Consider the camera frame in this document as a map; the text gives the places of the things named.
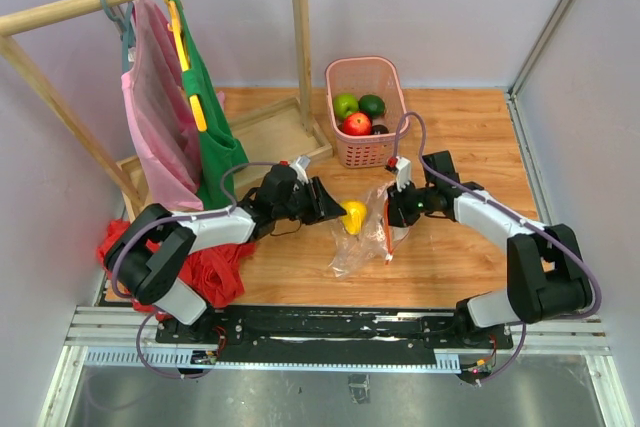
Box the light green fake apple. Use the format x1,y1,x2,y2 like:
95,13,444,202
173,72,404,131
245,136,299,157
332,93,359,121

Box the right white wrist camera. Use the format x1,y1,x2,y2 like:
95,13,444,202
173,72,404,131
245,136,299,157
385,156,412,192

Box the clear zip top bag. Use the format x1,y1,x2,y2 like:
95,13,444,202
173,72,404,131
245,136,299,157
329,185,409,278

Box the wooden clothes rack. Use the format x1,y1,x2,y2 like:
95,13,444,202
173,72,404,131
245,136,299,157
1,0,333,214

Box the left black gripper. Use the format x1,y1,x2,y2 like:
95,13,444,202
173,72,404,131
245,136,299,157
275,176,347,226

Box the dark purple fake plum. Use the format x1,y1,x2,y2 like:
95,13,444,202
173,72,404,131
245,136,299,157
371,124,389,135

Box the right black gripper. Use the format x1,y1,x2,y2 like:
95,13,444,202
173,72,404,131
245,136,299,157
380,178,437,228

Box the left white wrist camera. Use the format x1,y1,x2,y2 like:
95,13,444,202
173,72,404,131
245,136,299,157
289,155,311,184

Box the teal clothes hanger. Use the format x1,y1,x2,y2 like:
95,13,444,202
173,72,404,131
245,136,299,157
100,0,136,73

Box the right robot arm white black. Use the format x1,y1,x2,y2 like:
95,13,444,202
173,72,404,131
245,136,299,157
385,151,599,347

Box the crumpled red cloth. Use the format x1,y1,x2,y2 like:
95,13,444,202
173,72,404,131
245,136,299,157
96,219,257,308

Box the yellow clothes hanger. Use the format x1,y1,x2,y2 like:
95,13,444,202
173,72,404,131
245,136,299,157
163,0,207,132

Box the dark green fake vegetable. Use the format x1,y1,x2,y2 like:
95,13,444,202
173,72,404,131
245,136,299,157
358,94,386,119

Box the grey slotted cable duct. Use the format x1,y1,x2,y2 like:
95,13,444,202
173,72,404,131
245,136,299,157
85,347,462,374

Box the pink hanging garment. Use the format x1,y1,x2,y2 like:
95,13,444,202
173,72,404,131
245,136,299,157
121,0,203,211

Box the green hanging garment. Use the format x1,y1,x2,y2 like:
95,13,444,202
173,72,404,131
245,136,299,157
174,0,249,210

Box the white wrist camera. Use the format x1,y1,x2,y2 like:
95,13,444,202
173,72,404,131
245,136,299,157
289,155,311,184
385,156,412,192

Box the pink plastic basket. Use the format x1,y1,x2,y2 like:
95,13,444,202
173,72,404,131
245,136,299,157
325,56,408,168

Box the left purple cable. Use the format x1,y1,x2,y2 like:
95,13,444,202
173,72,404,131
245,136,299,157
109,160,291,379

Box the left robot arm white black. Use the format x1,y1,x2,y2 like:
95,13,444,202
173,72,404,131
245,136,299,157
103,156,346,343

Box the red fake tomato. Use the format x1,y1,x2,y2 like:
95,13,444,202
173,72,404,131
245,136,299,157
341,112,372,136

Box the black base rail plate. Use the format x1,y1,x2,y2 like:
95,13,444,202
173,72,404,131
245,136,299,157
155,305,514,360

